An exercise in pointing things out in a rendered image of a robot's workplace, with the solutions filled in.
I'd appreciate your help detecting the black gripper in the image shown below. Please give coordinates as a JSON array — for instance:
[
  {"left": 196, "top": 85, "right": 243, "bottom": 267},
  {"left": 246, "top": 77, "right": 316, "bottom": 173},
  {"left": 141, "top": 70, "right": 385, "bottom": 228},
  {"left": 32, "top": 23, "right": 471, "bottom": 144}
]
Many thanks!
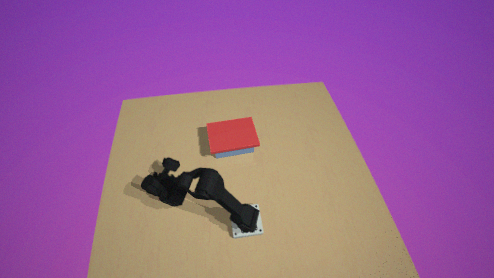
[{"left": 153, "top": 158, "right": 180, "bottom": 184}]

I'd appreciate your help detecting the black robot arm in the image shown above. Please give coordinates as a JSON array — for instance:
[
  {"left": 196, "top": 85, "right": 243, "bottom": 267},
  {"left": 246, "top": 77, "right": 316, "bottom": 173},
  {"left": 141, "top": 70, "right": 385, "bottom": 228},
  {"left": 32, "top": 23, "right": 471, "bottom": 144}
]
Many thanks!
[{"left": 141, "top": 168, "right": 260, "bottom": 233}]

